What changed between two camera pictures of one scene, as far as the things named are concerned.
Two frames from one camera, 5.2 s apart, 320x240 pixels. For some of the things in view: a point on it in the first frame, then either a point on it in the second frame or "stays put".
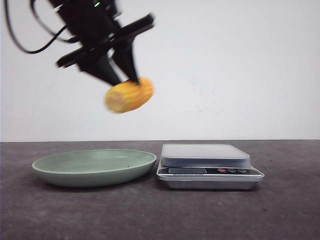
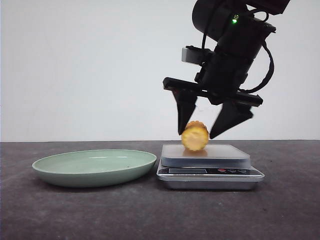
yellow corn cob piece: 128,95 -> 195,135
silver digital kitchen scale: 206,166 stays put
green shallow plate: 92,168 stays put
